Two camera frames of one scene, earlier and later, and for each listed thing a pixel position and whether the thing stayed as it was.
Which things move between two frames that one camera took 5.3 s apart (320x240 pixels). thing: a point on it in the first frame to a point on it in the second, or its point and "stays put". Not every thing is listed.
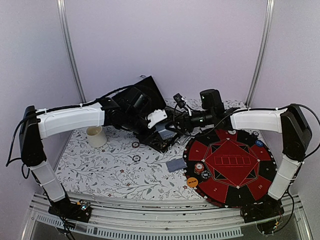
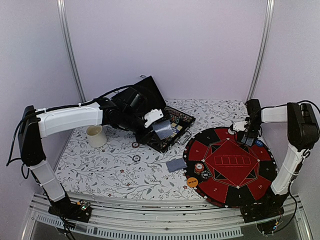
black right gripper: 184,122 to 253,134
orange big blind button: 192,182 stays put
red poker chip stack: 199,167 stays put
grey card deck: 176,164 stays put
